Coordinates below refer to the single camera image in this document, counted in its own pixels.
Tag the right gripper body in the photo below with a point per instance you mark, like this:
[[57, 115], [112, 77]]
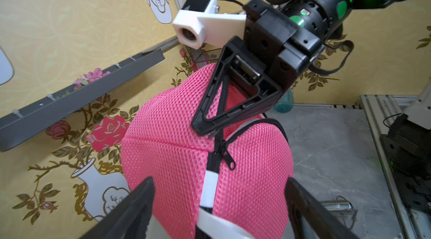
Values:
[[285, 48]]

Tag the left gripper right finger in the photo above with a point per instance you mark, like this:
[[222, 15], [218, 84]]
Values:
[[309, 219]]

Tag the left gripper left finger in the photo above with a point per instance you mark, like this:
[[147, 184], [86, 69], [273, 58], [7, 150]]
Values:
[[130, 220]]

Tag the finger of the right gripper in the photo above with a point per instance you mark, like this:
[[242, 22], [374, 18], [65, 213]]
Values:
[[238, 89]]

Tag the pink mesh laundry bag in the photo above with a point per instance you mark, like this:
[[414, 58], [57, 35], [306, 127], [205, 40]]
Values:
[[253, 162]]

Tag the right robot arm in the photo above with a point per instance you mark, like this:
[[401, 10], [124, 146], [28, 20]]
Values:
[[324, 18]]

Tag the teal spray bottle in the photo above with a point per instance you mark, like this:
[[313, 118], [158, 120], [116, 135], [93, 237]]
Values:
[[286, 103]]

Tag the pink artificial flower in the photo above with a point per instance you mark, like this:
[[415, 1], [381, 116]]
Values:
[[89, 78]]

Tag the black wire wall basket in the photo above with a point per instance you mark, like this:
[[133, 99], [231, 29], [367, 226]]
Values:
[[203, 56]]

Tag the aluminium mounting rail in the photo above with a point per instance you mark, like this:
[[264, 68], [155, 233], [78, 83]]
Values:
[[401, 129]]

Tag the grey wall shelf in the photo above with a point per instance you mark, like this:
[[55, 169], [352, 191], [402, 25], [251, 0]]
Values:
[[28, 121]]

